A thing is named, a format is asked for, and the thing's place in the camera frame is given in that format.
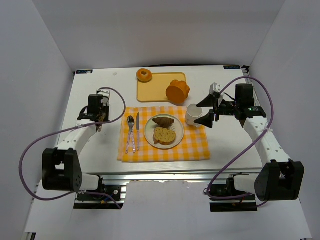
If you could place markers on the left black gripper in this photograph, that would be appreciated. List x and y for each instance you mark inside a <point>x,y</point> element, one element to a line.
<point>103,116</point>

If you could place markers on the right blue table label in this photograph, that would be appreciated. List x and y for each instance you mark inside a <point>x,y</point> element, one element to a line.
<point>231,67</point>

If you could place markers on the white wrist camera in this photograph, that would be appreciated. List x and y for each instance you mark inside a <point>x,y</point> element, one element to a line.
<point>215,88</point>
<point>106,93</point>

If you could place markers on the aluminium frame rail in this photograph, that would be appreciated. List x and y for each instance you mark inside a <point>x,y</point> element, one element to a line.
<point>155,178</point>

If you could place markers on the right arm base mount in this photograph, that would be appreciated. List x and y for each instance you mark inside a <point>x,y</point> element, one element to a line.
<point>229,199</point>

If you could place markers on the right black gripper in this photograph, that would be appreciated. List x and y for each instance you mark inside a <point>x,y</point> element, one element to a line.
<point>215,110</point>

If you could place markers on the brown chocolate muffin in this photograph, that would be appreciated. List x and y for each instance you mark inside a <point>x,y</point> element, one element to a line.
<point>163,122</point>

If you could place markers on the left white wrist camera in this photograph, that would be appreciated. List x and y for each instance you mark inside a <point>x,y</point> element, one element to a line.
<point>106,93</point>

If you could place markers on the large orange bundt cake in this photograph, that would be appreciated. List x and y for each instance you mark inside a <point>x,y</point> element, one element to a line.
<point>178,91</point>

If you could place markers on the green white ceramic plate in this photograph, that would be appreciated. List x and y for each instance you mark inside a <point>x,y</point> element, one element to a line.
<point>180,135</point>

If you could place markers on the yellow checkered cloth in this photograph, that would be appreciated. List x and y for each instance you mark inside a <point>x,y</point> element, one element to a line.
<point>193,146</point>

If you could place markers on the yellow plastic tray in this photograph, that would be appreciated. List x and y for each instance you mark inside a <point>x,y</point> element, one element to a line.
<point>155,89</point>

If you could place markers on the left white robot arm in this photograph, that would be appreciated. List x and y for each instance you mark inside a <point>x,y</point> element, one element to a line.
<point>61,169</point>

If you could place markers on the ring doughnut bread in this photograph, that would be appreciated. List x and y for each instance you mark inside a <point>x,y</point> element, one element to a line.
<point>144,75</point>

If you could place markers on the left blue table label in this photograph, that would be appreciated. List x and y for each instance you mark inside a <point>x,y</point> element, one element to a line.
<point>84,71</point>

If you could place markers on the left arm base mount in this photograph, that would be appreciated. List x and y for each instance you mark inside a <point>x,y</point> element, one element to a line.
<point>106,197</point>

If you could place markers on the white ceramic mug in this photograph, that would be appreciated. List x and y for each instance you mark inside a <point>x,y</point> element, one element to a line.
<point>193,113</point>

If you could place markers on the blue table label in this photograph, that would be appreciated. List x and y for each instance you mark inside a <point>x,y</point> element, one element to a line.
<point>84,71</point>
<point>231,67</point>

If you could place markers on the sliced loaf bread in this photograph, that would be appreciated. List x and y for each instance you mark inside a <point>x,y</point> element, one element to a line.
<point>163,136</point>

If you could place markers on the pink handled knife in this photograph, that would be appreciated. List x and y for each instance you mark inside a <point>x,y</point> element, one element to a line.
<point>138,131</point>

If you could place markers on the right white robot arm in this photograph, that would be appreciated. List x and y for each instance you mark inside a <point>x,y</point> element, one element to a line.
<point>280,178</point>

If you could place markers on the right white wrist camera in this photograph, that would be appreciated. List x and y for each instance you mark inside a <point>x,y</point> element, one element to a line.
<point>215,88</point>

